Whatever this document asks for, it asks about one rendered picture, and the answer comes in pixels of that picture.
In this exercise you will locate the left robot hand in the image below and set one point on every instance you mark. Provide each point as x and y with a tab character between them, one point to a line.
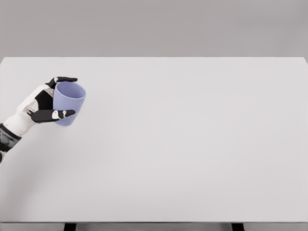
31	99

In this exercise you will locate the lavender blue cup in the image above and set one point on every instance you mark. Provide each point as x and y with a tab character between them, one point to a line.
69	103

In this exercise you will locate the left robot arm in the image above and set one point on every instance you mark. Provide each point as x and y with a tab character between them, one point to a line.
13	126

